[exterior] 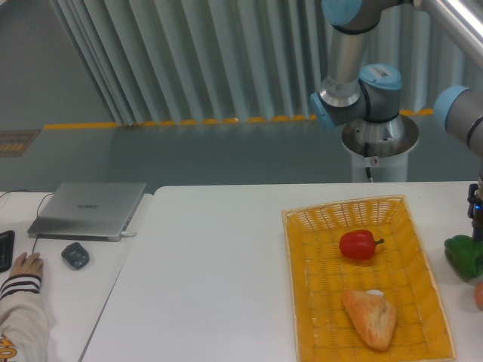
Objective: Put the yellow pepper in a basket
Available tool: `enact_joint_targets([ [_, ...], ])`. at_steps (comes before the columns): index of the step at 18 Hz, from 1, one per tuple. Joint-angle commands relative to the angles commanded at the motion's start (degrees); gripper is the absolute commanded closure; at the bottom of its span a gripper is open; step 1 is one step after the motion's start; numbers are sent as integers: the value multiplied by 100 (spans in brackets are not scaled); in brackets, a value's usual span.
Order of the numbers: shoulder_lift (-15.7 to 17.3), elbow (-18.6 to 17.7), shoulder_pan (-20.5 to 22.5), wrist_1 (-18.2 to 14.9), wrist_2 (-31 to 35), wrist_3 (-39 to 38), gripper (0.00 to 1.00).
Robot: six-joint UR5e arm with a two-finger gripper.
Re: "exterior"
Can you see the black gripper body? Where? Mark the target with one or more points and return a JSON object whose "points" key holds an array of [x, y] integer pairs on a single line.
{"points": [[475, 211]]}

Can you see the white striped sleeve forearm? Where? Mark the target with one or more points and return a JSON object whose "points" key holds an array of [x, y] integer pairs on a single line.
{"points": [[24, 321]]}

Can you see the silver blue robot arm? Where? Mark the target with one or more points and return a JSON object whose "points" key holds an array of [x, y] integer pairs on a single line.
{"points": [[365, 99]]}

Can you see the green bell pepper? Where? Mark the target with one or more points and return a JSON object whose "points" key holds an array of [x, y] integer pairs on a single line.
{"points": [[464, 255]]}

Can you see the red bell pepper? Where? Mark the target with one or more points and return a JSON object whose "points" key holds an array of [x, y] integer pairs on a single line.
{"points": [[359, 244]]}

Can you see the yellow wicker basket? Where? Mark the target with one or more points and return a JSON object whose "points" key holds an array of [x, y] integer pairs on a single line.
{"points": [[319, 274]]}

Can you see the person's hand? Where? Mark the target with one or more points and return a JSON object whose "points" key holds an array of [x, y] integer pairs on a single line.
{"points": [[27, 264]]}

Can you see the orange fruit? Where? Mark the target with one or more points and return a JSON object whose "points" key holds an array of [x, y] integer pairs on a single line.
{"points": [[478, 294]]}

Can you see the bread loaf piece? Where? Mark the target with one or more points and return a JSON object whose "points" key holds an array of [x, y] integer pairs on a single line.
{"points": [[373, 317]]}

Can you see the silver laptop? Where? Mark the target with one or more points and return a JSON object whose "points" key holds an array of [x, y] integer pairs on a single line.
{"points": [[88, 211]]}

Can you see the small black plastic holder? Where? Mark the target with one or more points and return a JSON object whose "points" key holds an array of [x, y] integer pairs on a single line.
{"points": [[76, 256]]}

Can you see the black keyboard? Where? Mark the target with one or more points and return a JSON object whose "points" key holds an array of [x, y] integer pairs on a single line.
{"points": [[6, 249]]}

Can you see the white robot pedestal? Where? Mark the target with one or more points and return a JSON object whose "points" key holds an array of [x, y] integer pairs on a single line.
{"points": [[379, 152]]}

